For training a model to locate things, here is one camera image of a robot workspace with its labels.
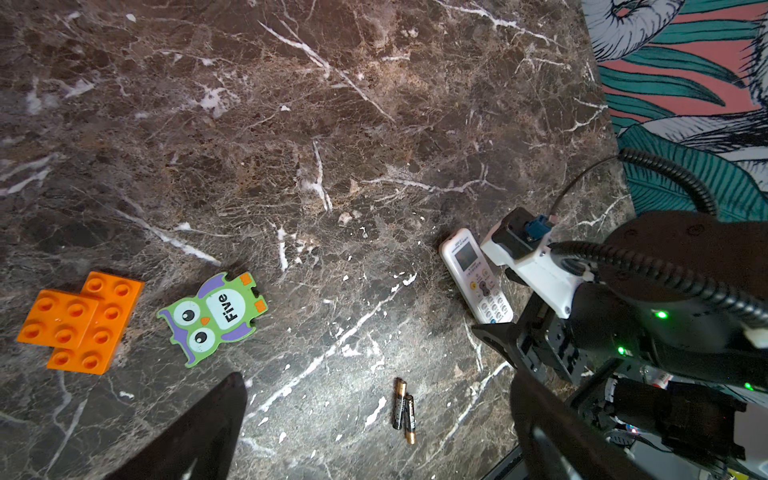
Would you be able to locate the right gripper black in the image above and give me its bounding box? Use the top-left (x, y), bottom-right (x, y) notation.
top-left (472, 293), bottom-right (600, 384)

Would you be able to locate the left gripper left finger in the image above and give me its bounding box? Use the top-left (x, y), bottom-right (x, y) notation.
top-left (107, 372), bottom-right (247, 479)

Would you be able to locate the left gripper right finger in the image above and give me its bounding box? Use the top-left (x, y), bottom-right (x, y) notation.
top-left (510, 370), bottom-right (651, 480)

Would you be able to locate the white remote control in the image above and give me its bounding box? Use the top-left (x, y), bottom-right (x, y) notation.
top-left (439, 228), bottom-right (514, 324)

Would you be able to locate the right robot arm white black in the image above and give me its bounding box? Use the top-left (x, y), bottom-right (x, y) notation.
top-left (474, 209), bottom-right (767, 479)

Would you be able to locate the orange toy brick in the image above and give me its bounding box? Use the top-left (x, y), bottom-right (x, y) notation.
top-left (16, 271), bottom-right (145, 375)

